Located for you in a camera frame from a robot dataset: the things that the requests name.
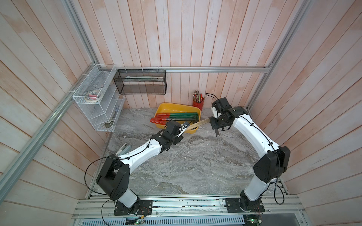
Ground grey hoe red grip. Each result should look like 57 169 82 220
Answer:
150 117 198 125
150 118 195 125

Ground green hoe red grip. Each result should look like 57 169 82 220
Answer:
152 114 199 121
155 112 199 118

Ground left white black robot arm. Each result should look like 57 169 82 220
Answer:
96 121 190 212

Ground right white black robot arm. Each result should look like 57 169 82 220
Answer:
210 98 290 204

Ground yellow plastic storage box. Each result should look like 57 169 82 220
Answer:
156 103 201 134

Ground red pen holder cup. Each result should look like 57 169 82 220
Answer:
192 98 205 111

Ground pens in red cup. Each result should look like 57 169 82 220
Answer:
193 90 205 103

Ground tape roll on shelf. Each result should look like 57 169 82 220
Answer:
84 90 101 103

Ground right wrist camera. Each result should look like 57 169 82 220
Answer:
212 106 219 119

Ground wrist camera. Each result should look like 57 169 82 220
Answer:
177 121 190 137
212 106 219 119

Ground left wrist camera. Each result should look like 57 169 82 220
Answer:
177 121 190 137

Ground black mesh wall basket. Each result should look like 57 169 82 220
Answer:
113 69 167 95

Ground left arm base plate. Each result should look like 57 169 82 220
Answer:
114 200 153 217

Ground white wire wall shelf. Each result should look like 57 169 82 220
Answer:
73 64 125 132

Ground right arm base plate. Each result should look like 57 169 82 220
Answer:
225 197 265 213

